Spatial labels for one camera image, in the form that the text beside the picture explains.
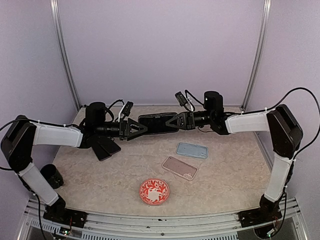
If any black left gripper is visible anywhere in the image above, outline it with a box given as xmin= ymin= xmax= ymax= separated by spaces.
xmin=95 ymin=117 xmax=148 ymax=141

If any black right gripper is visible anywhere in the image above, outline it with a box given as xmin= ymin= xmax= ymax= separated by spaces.
xmin=166 ymin=109 xmax=214 ymax=130

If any black phone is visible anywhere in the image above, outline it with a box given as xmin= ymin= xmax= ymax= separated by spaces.
xmin=97 ymin=137 xmax=121 ymax=155
xmin=91 ymin=144 xmax=112 ymax=161

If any black phone case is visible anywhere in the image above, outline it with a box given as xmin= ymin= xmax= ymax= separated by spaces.
xmin=138 ymin=112 xmax=178 ymax=135

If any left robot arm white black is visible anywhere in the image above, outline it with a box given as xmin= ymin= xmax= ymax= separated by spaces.
xmin=0 ymin=101 xmax=148 ymax=223

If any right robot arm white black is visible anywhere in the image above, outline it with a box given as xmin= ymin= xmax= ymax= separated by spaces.
xmin=165 ymin=91 xmax=303 ymax=227

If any light blue phone case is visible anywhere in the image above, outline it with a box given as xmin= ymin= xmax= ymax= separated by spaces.
xmin=176 ymin=142 xmax=209 ymax=159

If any clear pink phone case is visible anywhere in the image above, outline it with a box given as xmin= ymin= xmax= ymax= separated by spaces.
xmin=162 ymin=156 xmax=198 ymax=181

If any red white patterned bowl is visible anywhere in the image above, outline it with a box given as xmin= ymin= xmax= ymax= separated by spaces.
xmin=138 ymin=178 xmax=170 ymax=206

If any dark green cup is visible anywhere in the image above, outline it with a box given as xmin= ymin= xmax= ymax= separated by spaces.
xmin=40 ymin=164 xmax=64 ymax=189

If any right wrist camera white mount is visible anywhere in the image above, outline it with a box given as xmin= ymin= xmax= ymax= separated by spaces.
xmin=174 ymin=91 xmax=195 ymax=112

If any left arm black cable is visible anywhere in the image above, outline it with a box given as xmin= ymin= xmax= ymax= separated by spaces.
xmin=103 ymin=99 xmax=126 ymax=121

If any front aluminium rail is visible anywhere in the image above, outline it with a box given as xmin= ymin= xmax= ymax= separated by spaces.
xmin=23 ymin=199 xmax=310 ymax=240

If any right aluminium frame post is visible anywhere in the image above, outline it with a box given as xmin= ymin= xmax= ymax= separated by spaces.
xmin=241 ymin=0 xmax=272 ymax=110

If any aluminium frame post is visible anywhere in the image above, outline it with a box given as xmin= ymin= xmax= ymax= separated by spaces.
xmin=241 ymin=0 xmax=272 ymax=110
xmin=50 ymin=0 xmax=82 ymax=110

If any left aluminium frame post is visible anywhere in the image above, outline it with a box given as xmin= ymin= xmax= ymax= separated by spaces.
xmin=50 ymin=0 xmax=82 ymax=110

